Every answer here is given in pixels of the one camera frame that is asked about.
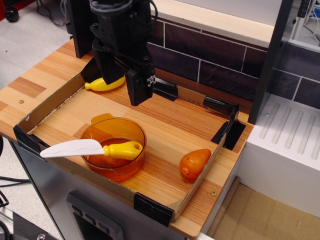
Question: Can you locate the black vertical post left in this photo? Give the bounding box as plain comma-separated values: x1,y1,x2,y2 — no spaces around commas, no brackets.
66,0,96,58

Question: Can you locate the yellow handled white toy knife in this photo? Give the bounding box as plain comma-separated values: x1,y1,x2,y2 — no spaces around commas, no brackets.
40,139,144,161

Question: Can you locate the yellow toy banana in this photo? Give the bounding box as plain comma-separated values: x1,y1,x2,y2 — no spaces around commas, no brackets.
84,76,126,92

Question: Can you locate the grey toy oven panel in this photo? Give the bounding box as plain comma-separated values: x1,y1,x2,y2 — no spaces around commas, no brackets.
66,193,125,240

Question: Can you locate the black floor cable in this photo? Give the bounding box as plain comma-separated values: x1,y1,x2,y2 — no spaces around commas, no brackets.
0,175,31,188

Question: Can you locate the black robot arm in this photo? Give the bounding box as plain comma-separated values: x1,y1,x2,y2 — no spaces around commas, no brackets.
89,0,158,106

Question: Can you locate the dark grey vertical post right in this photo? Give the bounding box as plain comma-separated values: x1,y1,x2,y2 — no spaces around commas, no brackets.
248,0,293,125

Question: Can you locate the white toy sink drainboard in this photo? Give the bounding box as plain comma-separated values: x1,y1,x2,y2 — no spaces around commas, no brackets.
237,95,320,217

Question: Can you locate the cardboard fence with black tape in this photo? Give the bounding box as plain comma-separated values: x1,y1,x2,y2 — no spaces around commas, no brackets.
13,59,253,235

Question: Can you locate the orange transparent plastic pot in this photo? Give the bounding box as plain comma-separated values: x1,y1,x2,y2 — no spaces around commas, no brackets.
80,113,147,183

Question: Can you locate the orange toy carrot with face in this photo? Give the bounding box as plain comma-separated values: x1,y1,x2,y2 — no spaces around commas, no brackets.
179,148,211,180

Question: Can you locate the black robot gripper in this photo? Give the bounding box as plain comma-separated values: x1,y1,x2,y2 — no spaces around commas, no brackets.
90,7,156,106

